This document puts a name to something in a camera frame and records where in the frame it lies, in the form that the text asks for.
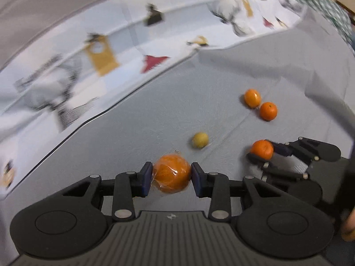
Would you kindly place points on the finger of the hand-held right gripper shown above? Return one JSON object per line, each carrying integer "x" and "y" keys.
{"x": 258, "y": 160}
{"x": 319, "y": 149}

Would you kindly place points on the white printed cloth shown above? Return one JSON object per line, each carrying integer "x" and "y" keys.
{"x": 111, "y": 61}

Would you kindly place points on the person's right hand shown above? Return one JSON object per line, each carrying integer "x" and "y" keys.
{"x": 349, "y": 224}

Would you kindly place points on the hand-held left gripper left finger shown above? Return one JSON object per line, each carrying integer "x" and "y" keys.
{"x": 146, "y": 180}

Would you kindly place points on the plastic-wrapped orange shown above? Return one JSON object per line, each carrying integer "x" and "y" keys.
{"x": 169, "y": 175}

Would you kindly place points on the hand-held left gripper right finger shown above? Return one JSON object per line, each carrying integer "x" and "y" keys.
{"x": 197, "y": 181}

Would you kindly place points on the green jujube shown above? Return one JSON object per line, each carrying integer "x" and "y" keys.
{"x": 200, "y": 140}

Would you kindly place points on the small orange mandarin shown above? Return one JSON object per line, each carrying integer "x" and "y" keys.
{"x": 262, "y": 149}
{"x": 252, "y": 98}
{"x": 268, "y": 111}

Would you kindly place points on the plaid shirt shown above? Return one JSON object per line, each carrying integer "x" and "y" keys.
{"x": 324, "y": 8}

